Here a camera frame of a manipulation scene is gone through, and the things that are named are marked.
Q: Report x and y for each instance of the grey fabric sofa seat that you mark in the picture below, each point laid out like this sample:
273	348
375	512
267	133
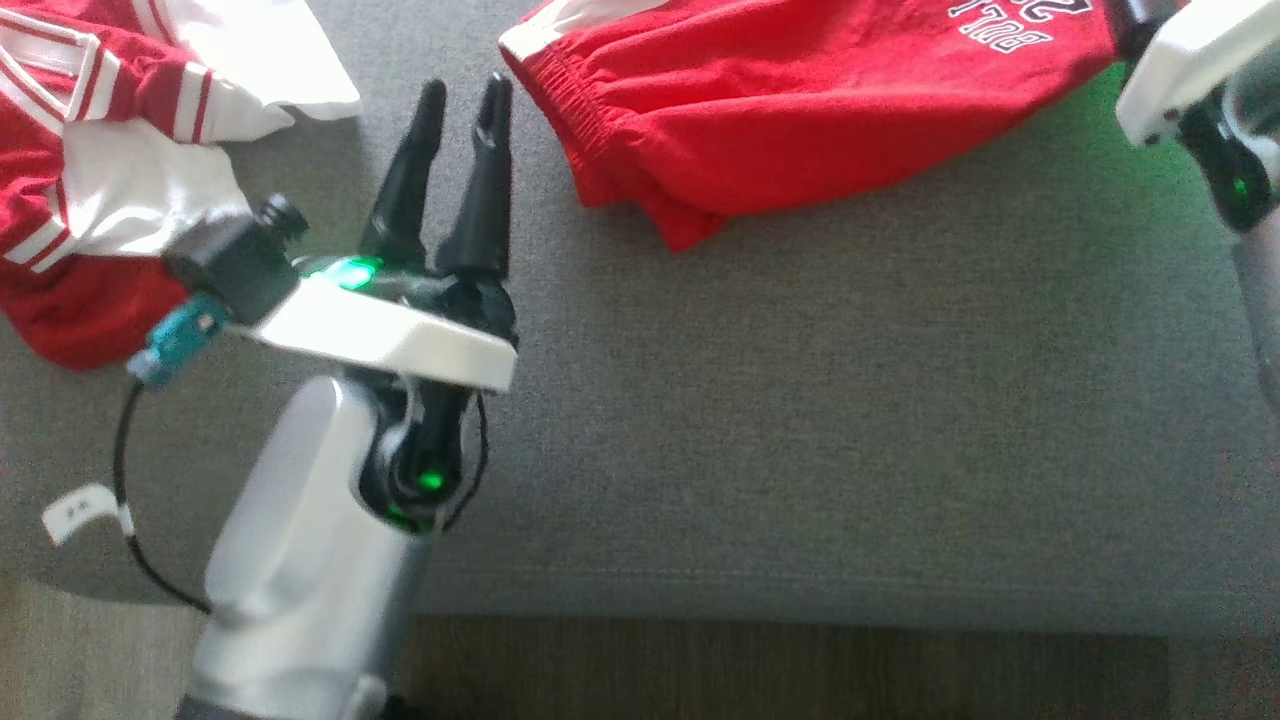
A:
800	400

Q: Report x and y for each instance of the red basketball shorts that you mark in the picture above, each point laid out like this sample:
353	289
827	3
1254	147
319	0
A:
800	120

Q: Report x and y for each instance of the red white basketball jersey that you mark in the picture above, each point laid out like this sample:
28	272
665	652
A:
60	320

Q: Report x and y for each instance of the teal connector left wrist camera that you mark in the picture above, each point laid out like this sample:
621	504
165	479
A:
178	338

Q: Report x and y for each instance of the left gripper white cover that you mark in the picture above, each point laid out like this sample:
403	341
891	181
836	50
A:
380	330

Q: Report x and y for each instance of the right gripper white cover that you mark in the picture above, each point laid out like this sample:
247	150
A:
1190	60

